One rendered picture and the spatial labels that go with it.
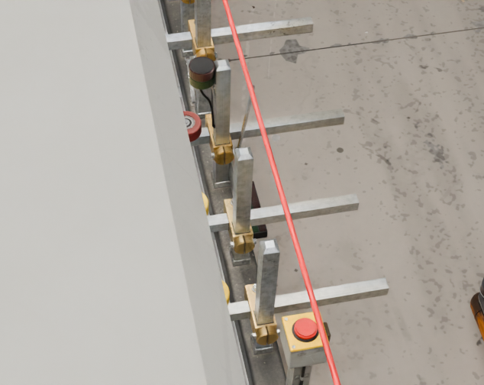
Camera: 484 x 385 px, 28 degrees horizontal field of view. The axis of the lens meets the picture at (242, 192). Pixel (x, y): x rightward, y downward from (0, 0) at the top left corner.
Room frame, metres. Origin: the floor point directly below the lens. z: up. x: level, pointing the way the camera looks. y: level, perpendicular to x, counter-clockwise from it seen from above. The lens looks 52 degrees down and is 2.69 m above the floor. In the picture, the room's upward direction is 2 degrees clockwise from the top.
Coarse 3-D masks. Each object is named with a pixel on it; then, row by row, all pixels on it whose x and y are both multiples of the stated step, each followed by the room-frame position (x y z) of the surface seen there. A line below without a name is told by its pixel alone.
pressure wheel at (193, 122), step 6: (186, 114) 1.63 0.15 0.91; (192, 114) 1.63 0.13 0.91; (186, 120) 1.60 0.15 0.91; (192, 120) 1.61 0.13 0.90; (198, 120) 1.61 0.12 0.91; (186, 126) 1.59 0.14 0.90; (192, 126) 1.59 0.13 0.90; (198, 126) 1.59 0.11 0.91; (192, 132) 1.57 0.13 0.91; (198, 132) 1.58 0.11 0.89; (192, 138) 1.57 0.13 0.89
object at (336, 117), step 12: (264, 120) 1.66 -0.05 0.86; (276, 120) 1.66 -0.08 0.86; (288, 120) 1.66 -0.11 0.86; (300, 120) 1.66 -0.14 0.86; (312, 120) 1.67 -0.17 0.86; (324, 120) 1.67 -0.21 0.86; (336, 120) 1.68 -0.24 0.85; (204, 132) 1.61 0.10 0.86; (252, 132) 1.63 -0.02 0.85; (276, 132) 1.64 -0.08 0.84; (192, 144) 1.59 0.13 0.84
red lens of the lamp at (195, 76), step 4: (212, 60) 1.59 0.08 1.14; (192, 72) 1.55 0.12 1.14; (212, 72) 1.55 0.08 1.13; (192, 76) 1.55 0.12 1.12; (196, 76) 1.54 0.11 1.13; (200, 76) 1.54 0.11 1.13; (204, 76) 1.54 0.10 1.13; (208, 76) 1.55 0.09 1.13; (212, 76) 1.55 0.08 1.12; (196, 80) 1.54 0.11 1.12; (200, 80) 1.54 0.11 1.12; (204, 80) 1.54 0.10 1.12
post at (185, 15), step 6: (180, 0) 2.08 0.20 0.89; (186, 6) 2.05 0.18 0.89; (192, 6) 2.05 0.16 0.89; (186, 12) 2.05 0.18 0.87; (192, 12) 2.05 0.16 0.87; (186, 18) 2.05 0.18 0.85; (192, 18) 2.05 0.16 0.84; (186, 24) 2.05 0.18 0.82; (186, 30) 2.05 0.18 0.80; (186, 48) 2.05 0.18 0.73
